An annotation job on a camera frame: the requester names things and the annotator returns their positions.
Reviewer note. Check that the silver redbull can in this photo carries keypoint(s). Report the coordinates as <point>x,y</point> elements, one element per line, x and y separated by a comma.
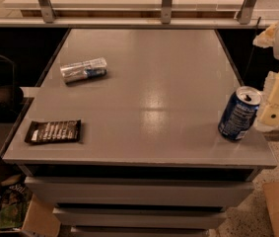
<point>83,70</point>

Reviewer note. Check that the grey drawer cabinet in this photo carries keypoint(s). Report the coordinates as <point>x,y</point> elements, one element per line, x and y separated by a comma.
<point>150,161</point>

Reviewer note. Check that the metal bracket middle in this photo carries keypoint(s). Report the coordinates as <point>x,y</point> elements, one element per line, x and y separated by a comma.
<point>166,11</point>

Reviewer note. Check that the cardboard box with magazines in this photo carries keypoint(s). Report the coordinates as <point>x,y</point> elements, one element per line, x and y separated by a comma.
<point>23,214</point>

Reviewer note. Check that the dark brown snack bar wrapper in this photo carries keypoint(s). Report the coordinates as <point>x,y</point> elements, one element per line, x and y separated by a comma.
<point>53,132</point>

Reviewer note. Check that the metal bracket left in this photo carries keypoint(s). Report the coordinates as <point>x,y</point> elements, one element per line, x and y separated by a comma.
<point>46,11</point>

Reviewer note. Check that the metal bracket right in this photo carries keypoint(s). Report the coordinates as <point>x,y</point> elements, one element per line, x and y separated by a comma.
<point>245,13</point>

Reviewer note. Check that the metal bracket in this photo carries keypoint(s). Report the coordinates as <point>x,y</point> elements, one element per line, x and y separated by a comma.
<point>245,13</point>
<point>46,11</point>
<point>166,11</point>

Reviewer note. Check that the blue pepsi can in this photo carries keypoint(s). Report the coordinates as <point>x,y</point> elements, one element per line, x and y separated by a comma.
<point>240,112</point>

